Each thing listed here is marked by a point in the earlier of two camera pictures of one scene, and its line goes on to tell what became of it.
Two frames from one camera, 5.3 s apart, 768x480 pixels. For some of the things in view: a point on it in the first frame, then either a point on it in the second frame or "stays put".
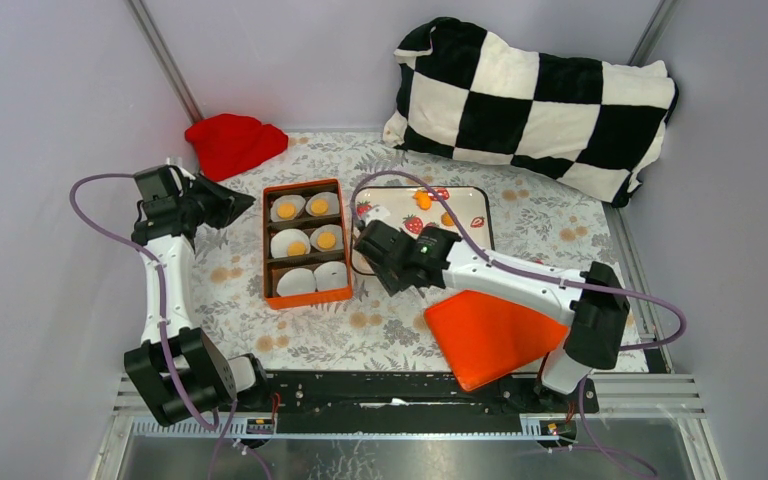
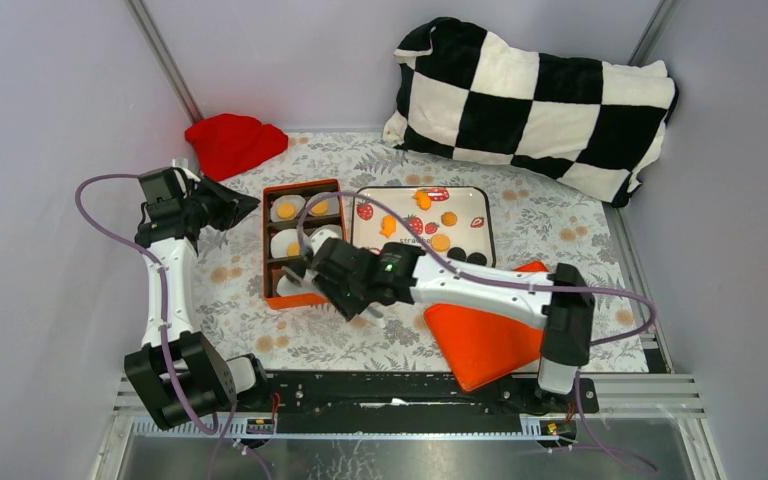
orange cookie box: (307, 242) stays put
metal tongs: (377, 212) to (378, 315)
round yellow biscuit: (319, 206) stays put
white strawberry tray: (412, 208) stays put
